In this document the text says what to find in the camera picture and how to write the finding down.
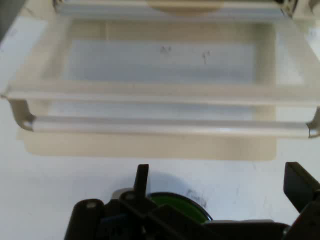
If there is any beige round plate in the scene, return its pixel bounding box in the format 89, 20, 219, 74
146, 0, 222, 16

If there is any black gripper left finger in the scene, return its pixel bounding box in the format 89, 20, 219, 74
99, 163, 213, 240

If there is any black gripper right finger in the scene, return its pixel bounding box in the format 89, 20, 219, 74
282, 161, 320, 240

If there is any green round disc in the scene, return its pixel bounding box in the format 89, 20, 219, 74
147, 192, 214, 224

